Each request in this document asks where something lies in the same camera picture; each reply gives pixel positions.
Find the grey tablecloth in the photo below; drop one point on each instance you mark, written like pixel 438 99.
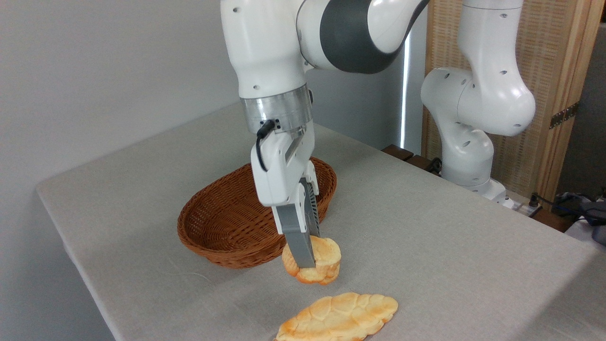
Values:
pixel 426 237

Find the long flat bread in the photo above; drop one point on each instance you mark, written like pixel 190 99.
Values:
pixel 338 317

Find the dark blue bag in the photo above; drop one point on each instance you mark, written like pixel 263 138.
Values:
pixel 592 213

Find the round thick bread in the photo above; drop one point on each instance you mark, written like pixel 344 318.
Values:
pixel 326 260

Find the dark brown wooden block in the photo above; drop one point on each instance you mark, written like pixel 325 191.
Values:
pixel 420 163
pixel 397 152

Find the white power strip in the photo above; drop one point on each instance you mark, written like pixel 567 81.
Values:
pixel 526 208

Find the brown oval wicker basket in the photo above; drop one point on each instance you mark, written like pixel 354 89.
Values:
pixel 222 227

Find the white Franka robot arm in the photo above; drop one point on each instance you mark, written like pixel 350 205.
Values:
pixel 265 47

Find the wooden rattan folding screen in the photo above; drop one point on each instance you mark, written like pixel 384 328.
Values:
pixel 554 47

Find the dark metal screen hinge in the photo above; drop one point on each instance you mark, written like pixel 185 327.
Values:
pixel 563 115

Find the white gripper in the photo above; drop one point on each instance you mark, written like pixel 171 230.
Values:
pixel 279 175

